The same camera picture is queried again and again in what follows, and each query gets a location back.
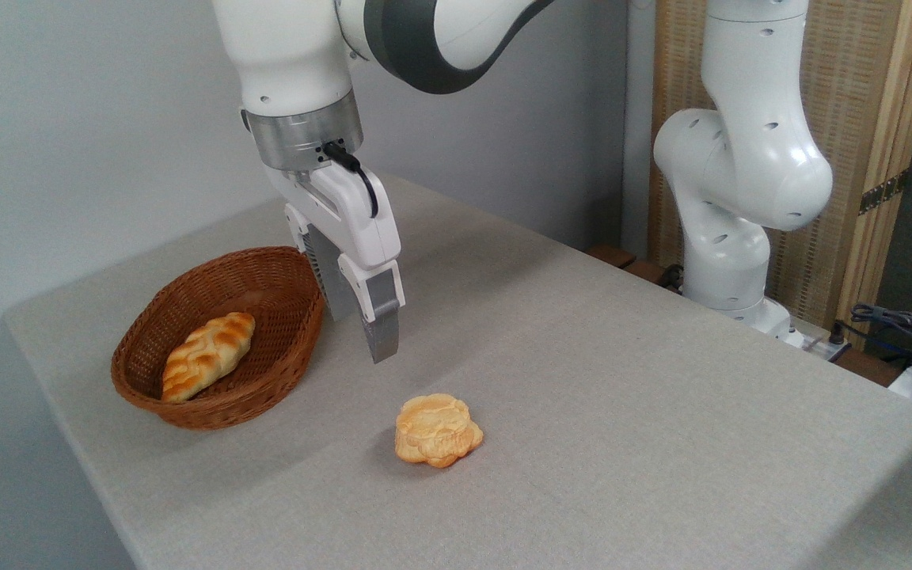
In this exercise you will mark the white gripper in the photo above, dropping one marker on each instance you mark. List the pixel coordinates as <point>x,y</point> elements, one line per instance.
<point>355,218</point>

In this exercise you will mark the round flower-shaped bread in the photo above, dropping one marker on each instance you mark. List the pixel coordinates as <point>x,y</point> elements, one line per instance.
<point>436,431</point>

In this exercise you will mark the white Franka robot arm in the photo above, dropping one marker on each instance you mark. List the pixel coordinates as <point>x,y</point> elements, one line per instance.
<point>749,158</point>

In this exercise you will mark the brown wicker basket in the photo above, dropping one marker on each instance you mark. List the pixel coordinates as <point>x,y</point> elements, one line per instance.
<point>266,293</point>

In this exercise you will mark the braided golden bread loaf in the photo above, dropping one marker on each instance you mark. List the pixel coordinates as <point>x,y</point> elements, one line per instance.
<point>207,356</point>

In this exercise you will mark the grey tablecloth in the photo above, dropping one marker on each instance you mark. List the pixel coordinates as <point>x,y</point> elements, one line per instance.
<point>583,412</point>

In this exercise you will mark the brown wooden plank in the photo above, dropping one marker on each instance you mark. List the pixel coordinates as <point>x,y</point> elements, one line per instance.
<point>614,256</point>

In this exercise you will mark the wooden woven folding screen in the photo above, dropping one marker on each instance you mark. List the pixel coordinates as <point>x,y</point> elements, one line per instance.
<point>848,79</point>

